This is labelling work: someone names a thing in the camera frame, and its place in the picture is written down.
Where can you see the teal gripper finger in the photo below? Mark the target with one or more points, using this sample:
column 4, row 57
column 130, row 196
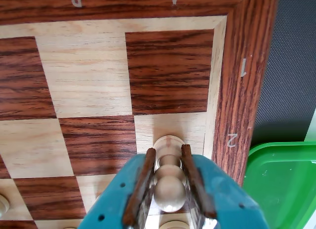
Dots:
column 116, row 197
column 222, row 197

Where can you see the white wooden knight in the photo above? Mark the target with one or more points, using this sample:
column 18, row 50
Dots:
column 172, row 225

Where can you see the green plastic tray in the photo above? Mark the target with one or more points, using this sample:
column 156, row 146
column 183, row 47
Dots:
column 284, row 184

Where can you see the wooden chessboard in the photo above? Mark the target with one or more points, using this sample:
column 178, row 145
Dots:
column 86, row 78

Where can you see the black mat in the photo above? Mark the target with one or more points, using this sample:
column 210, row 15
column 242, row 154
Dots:
column 291, row 66

